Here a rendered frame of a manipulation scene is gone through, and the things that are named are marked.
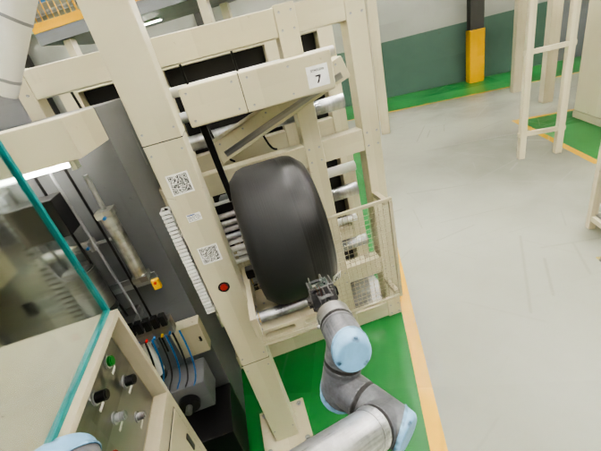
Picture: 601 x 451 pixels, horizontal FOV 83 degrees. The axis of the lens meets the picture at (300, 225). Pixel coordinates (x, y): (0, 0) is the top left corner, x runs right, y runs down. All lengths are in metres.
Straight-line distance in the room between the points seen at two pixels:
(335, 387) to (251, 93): 1.08
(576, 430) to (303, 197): 1.69
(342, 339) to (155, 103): 0.87
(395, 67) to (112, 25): 9.53
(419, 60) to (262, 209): 9.58
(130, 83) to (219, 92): 0.37
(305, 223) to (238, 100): 0.58
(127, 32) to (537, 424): 2.30
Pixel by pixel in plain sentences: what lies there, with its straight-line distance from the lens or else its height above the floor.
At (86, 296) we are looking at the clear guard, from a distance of 1.10.
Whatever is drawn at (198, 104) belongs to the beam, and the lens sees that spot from 1.43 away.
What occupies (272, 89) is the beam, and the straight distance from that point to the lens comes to 1.44.
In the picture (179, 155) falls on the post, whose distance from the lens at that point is 1.20.
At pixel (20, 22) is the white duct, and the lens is 1.58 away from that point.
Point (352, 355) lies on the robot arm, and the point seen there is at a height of 1.21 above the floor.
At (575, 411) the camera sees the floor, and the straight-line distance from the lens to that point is 2.29.
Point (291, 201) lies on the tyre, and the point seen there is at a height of 1.38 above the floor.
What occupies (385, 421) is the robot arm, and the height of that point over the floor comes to 1.14.
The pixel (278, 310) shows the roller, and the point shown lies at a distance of 1.42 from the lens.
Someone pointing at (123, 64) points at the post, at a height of 1.89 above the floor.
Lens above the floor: 1.82
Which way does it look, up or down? 27 degrees down
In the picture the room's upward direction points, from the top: 15 degrees counter-clockwise
